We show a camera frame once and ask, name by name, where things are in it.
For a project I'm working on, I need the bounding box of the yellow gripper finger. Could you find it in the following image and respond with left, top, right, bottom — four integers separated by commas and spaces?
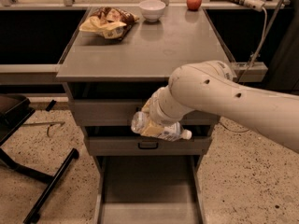
141, 99, 151, 114
141, 120, 164, 137

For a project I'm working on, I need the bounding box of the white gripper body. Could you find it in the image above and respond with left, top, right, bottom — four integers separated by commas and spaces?
149, 87, 192, 126

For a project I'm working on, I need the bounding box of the clear plastic water bottle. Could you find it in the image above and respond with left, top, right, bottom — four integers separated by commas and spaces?
131, 111, 192, 142

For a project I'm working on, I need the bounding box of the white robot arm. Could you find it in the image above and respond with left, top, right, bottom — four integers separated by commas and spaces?
142, 61, 299, 152

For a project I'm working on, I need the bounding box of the grey drawer cabinet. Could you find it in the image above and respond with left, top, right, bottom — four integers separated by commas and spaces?
55, 5, 238, 224

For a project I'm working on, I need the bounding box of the middle grey drawer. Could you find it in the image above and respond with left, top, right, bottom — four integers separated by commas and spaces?
85, 136, 211, 156

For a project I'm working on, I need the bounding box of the top grey drawer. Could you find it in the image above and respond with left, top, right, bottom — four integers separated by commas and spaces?
68, 98, 221, 127

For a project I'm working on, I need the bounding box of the open bottom grey drawer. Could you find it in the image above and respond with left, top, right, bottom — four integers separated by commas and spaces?
93, 156, 206, 224

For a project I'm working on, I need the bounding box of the brown yellow snack bag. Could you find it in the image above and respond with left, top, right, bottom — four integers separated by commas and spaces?
79, 7, 139, 40

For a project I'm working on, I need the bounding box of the white ceramic bowl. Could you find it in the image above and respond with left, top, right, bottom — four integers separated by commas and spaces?
138, 0, 166, 22

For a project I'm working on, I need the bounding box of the red apple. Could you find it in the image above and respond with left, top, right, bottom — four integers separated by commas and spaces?
186, 0, 202, 11

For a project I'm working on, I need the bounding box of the black office chair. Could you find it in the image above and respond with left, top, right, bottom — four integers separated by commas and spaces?
0, 94, 53, 184

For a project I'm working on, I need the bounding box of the black chair leg bar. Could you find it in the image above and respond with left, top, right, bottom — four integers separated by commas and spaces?
22, 148, 79, 224

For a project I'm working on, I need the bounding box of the white power cable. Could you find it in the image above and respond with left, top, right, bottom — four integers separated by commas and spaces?
218, 7, 269, 133

